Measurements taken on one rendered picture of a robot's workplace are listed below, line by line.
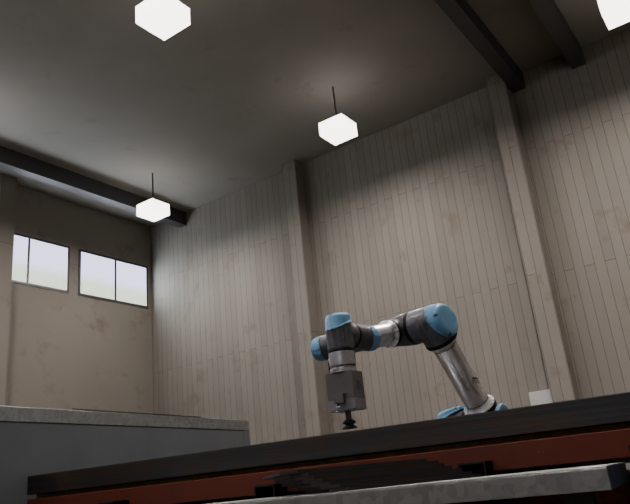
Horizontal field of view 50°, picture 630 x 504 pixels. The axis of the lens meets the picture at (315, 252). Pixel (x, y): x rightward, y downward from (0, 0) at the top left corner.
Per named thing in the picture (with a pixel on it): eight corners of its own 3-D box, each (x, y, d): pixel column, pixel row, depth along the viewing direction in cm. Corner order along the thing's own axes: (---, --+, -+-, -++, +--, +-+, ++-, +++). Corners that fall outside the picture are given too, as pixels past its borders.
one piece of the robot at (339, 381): (316, 360, 186) (322, 421, 180) (344, 354, 181) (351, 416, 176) (334, 364, 194) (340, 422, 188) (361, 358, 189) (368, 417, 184)
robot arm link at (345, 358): (346, 348, 184) (321, 354, 188) (348, 365, 183) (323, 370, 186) (359, 352, 190) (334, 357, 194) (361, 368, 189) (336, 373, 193)
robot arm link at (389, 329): (392, 317, 245) (303, 333, 207) (417, 310, 238) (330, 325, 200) (400, 348, 243) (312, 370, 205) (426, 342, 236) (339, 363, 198)
